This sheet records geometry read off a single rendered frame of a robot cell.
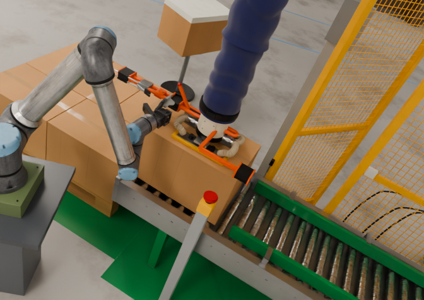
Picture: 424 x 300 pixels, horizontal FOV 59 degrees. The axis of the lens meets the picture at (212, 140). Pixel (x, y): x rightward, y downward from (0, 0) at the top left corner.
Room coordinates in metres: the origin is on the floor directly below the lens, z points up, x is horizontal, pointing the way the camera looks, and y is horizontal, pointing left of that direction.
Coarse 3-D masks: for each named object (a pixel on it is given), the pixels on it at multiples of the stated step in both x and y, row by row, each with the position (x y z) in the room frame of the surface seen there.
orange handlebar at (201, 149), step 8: (136, 80) 1.83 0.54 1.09; (152, 88) 1.84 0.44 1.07; (160, 88) 1.83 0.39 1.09; (160, 96) 1.78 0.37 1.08; (184, 104) 1.79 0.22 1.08; (192, 112) 1.74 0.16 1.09; (200, 112) 1.77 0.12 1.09; (232, 128) 1.73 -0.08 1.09; (208, 136) 1.58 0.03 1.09; (232, 136) 1.68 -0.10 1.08; (208, 152) 1.45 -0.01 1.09; (216, 160) 1.44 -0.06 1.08; (224, 160) 1.44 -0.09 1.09; (232, 168) 1.42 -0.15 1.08
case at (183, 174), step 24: (144, 144) 1.62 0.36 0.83; (168, 144) 1.59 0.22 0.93; (216, 144) 1.72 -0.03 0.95; (144, 168) 1.61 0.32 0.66; (168, 168) 1.58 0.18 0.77; (192, 168) 1.55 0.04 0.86; (216, 168) 1.52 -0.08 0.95; (168, 192) 1.57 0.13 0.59; (192, 192) 1.54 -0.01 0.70; (216, 192) 1.51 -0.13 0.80; (216, 216) 1.49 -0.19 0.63
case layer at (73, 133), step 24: (72, 48) 2.75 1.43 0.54; (24, 72) 2.19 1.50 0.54; (48, 72) 2.30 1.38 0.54; (0, 96) 1.88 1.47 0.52; (24, 96) 1.94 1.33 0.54; (72, 96) 2.14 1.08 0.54; (120, 96) 2.36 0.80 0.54; (144, 96) 2.48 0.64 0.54; (48, 120) 1.81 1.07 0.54; (72, 120) 1.89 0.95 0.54; (96, 120) 1.99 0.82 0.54; (48, 144) 1.79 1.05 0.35; (72, 144) 1.75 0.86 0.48; (96, 144) 1.76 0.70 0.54; (96, 168) 1.70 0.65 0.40; (96, 192) 1.70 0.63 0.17
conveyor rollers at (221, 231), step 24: (240, 192) 1.85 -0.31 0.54; (192, 216) 1.49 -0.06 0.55; (264, 216) 1.72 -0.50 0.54; (288, 216) 1.81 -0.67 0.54; (264, 240) 1.53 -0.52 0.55; (312, 240) 1.68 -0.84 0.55; (336, 264) 1.56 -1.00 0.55; (360, 264) 1.66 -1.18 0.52; (312, 288) 1.33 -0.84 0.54; (360, 288) 1.46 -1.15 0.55; (408, 288) 1.61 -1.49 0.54
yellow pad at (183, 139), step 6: (174, 132) 1.66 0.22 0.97; (174, 138) 1.62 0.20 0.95; (180, 138) 1.63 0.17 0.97; (186, 138) 1.64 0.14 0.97; (192, 138) 1.65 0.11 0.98; (186, 144) 1.61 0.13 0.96; (192, 144) 1.61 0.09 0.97; (210, 144) 1.68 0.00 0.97; (198, 150) 1.59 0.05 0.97; (210, 150) 1.61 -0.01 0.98; (216, 150) 1.64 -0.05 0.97; (216, 162) 1.56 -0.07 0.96
